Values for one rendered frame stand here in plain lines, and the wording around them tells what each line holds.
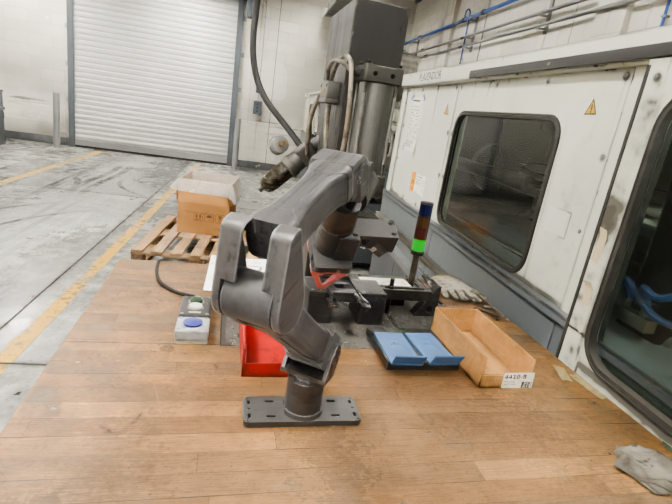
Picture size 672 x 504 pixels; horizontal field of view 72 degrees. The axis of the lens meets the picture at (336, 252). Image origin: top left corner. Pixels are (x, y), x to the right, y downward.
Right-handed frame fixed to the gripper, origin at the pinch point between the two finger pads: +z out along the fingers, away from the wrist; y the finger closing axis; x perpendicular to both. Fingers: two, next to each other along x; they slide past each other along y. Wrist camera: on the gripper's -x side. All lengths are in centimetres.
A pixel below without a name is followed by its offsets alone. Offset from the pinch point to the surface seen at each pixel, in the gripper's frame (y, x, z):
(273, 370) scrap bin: -10.9, 7.5, 14.9
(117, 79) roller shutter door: 849, 234, 444
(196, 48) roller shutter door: 879, 87, 373
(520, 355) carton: -8.9, -46.5, 13.0
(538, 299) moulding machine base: 17, -71, 26
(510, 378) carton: -14.2, -42.0, 13.3
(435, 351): -4.9, -29.4, 18.2
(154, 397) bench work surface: -16.9, 28.1, 12.7
